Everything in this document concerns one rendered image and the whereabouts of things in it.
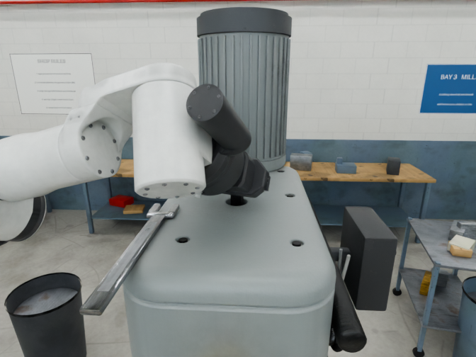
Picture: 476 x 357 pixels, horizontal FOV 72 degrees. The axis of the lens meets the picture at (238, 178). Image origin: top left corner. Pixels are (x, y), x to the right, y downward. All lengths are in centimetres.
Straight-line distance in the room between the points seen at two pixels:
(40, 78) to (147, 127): 537
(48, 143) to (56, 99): 520
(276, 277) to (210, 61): 46
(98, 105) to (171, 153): 10
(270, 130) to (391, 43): 439
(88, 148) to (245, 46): 40
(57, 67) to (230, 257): 522
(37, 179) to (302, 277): 29
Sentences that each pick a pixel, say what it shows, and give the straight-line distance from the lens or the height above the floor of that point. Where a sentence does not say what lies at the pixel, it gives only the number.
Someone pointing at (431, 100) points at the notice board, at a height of 175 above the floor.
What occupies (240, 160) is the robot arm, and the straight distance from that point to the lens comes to 40.
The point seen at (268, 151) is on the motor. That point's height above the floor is 193.
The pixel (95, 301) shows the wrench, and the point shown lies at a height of 190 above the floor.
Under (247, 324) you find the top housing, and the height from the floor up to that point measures 184.
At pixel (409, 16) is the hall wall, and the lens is 512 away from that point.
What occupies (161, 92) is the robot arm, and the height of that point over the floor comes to 208.
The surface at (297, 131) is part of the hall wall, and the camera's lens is 480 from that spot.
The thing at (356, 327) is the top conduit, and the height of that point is 181.
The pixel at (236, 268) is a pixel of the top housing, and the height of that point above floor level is 189.
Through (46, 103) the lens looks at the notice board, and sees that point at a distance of 566.
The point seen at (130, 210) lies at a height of 28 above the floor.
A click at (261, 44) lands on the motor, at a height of 215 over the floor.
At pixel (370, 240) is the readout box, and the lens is 84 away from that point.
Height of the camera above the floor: 209
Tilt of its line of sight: 18 degrees down
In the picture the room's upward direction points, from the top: straight up
